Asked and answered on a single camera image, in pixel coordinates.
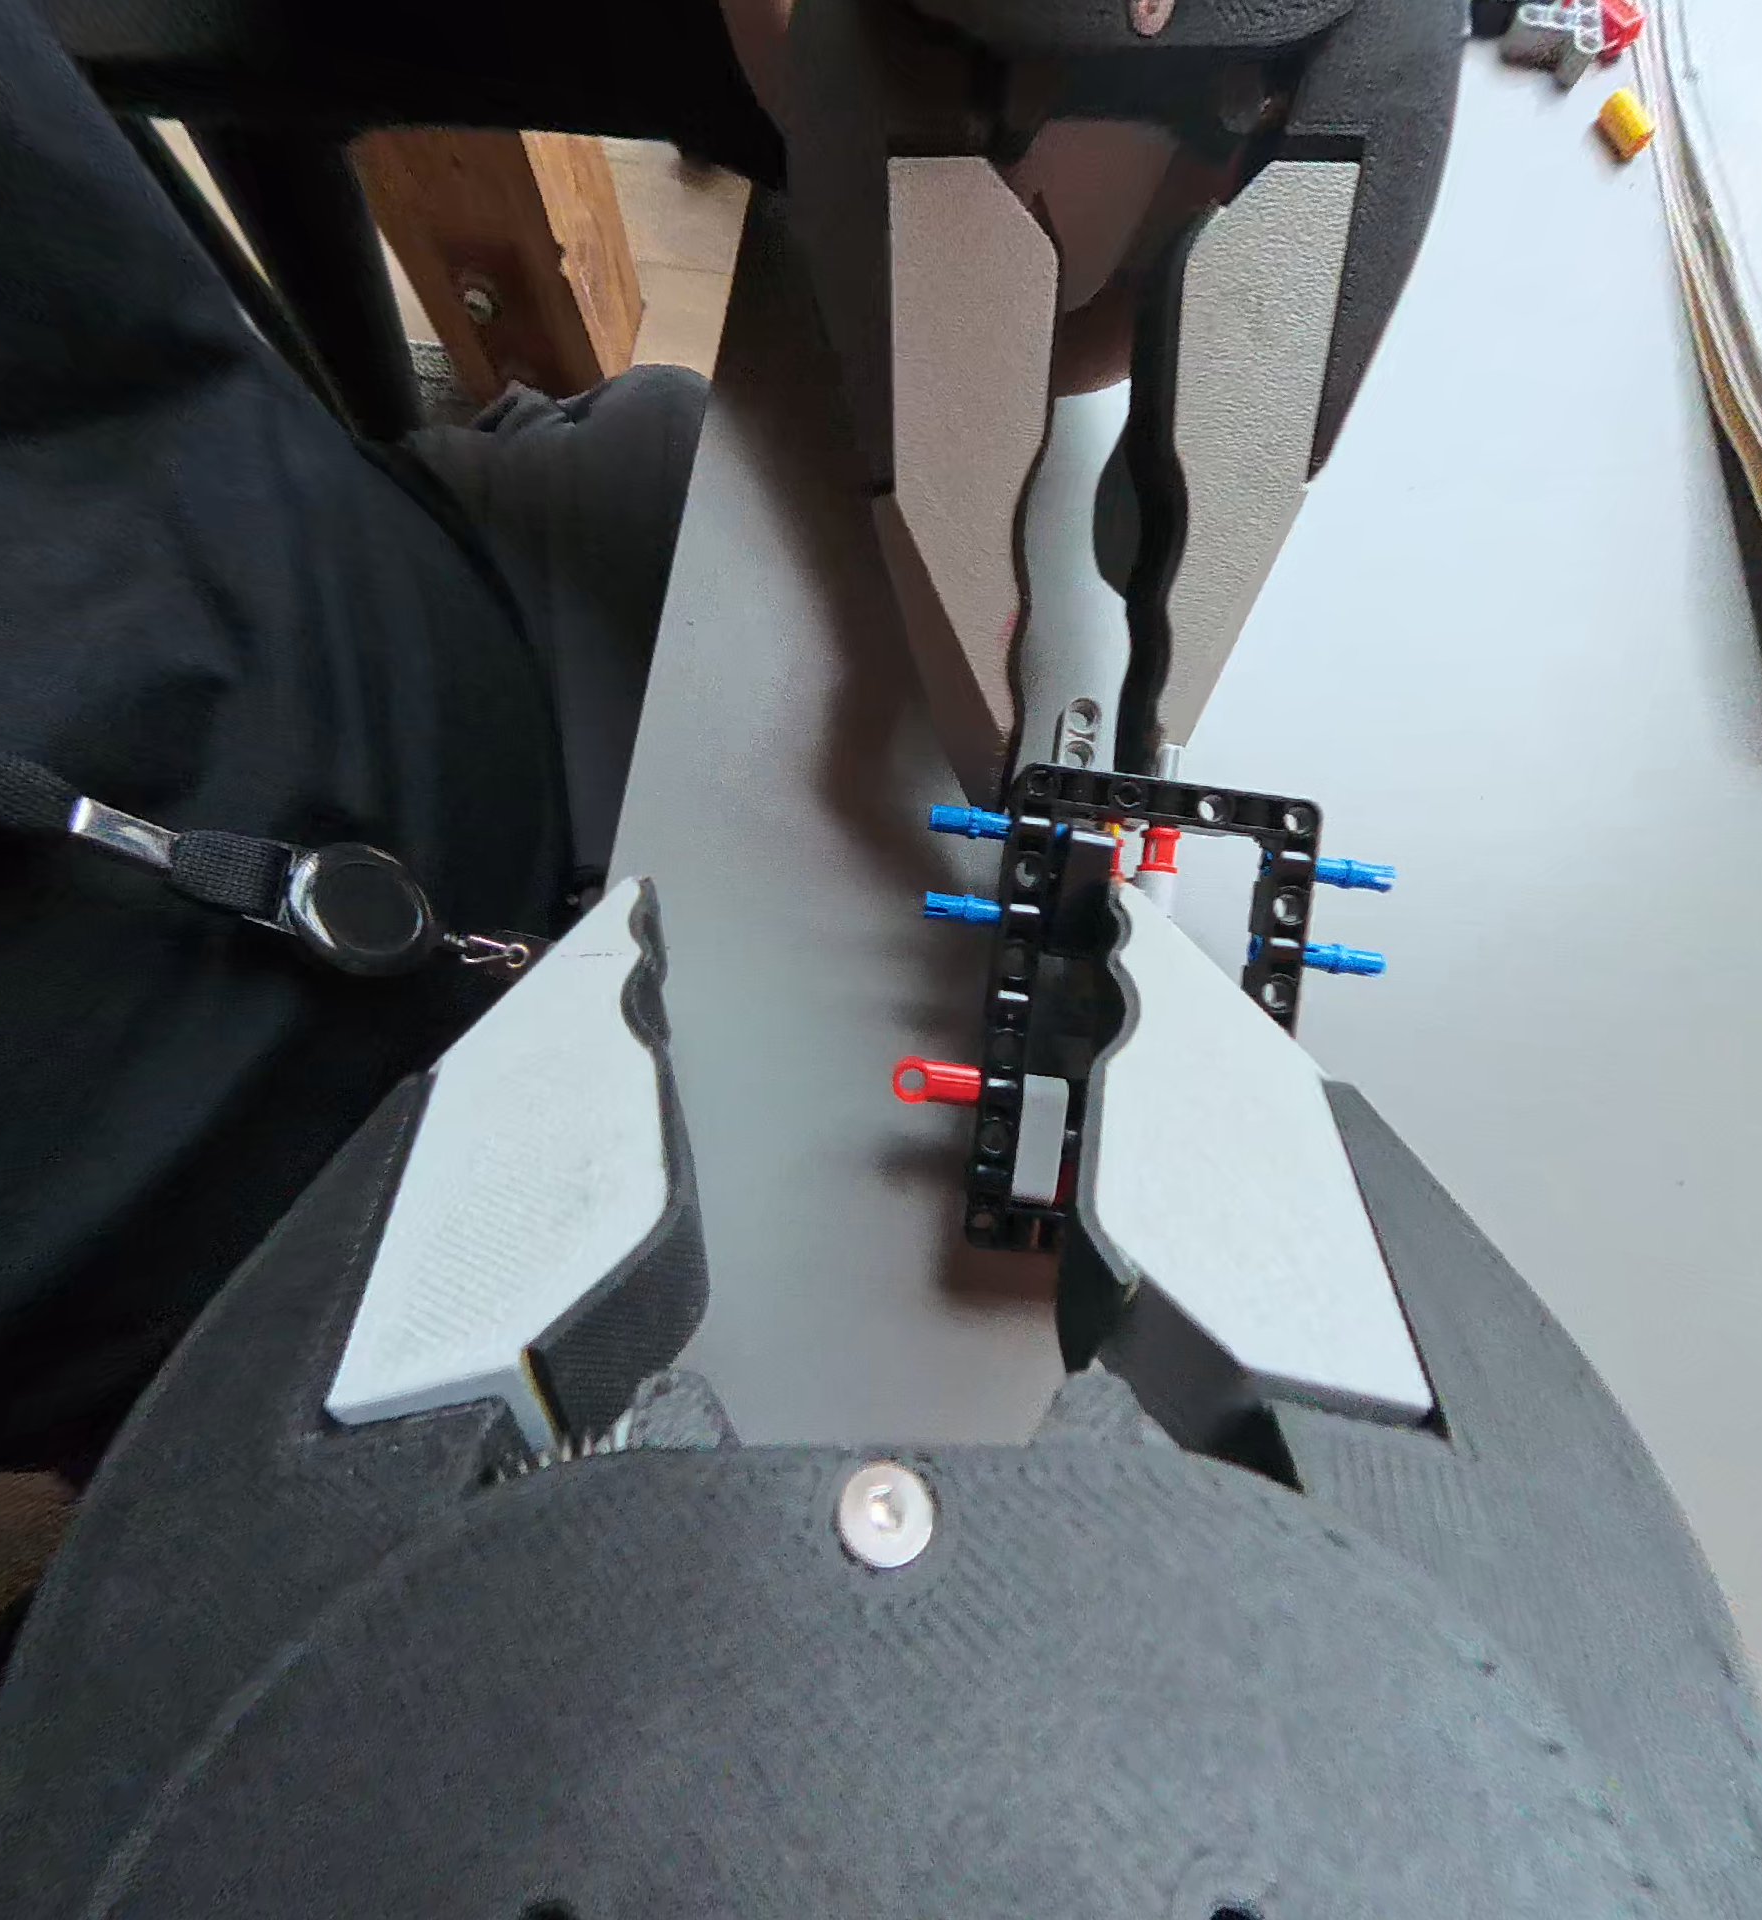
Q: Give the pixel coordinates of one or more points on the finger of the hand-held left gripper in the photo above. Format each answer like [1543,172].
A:
[957,374]
[1257,374]

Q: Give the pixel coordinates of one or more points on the lego engine frame assembly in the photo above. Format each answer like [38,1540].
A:
[1024,1034]

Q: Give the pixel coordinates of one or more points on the pile of loose lego pieces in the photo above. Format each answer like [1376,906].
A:
[1565,18]

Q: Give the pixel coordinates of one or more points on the person's left hand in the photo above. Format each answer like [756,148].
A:
[1106,255]

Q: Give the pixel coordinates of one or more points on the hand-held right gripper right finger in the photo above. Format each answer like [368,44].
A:
[1241,1200]

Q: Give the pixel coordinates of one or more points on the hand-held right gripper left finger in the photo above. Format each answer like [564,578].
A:
[521,1200]

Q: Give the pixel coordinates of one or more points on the person's torso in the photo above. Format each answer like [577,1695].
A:
[146,675]

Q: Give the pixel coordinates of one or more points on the yellow lego piece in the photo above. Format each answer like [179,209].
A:
[1625,123]

